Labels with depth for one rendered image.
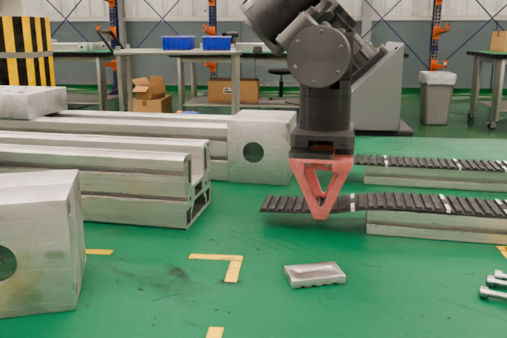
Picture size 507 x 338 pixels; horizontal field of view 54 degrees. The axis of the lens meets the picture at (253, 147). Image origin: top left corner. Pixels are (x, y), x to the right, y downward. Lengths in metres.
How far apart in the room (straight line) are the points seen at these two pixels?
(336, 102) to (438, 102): 5.20
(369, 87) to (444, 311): 0.76
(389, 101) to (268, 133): 0.49
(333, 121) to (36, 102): 0.51
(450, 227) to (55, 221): 0.40
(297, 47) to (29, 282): 0.30
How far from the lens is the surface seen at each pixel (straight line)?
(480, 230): 0.59
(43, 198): 0.42
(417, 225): 0.58
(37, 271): 0.43
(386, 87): 1.15
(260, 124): 0.71
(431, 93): 5.69
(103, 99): 5.86
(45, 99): 0.89
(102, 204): 0.61
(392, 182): 0.75
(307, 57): 0.46
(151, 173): 0.58
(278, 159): 0.72
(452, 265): 0.53
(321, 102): 0.53
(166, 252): 0.53
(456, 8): 8.58
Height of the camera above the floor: 1.00
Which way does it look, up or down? 13 degrees down
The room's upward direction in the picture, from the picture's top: straight up
